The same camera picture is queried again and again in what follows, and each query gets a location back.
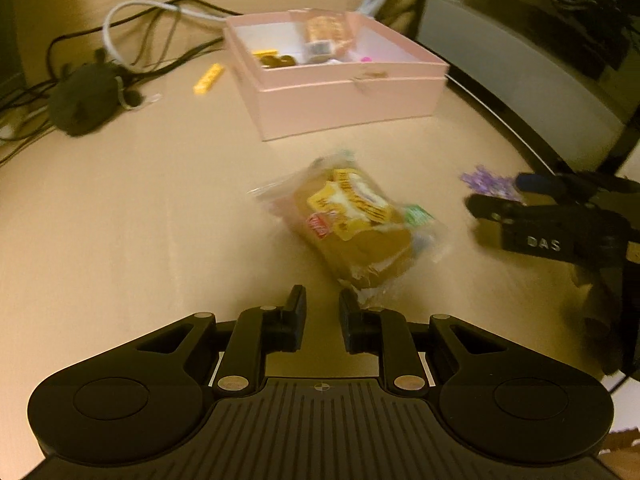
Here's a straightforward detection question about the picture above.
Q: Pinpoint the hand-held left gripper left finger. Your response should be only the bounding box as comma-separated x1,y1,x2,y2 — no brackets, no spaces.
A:
100,285,307,397

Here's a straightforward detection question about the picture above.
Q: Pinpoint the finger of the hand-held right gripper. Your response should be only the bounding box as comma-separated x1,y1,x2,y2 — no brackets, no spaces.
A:
517,172,621,203
465,194,598,223

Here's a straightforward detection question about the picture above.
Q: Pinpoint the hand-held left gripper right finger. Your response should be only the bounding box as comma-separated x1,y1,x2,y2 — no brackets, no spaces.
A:
340,289,546,397

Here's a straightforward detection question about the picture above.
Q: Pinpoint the packaged bread bun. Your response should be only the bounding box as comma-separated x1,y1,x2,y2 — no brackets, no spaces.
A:
248,150,448,303
304,12,357,47

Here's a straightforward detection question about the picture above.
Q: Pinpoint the pink cardboard box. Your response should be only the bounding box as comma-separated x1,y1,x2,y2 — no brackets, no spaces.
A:
222,9,449,142

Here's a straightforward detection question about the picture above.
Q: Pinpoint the person's right hand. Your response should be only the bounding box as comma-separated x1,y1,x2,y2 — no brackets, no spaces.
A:
577,282,623,375

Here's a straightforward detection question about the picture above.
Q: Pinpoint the black monitor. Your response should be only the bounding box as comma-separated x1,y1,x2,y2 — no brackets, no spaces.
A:
0,0,25,93

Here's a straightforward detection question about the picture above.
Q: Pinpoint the black round cable hub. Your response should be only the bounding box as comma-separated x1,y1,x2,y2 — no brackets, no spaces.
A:
47,49,146,138

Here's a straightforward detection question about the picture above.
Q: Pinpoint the black cable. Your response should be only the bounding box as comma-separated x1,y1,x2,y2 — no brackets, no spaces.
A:
47,0,242,77

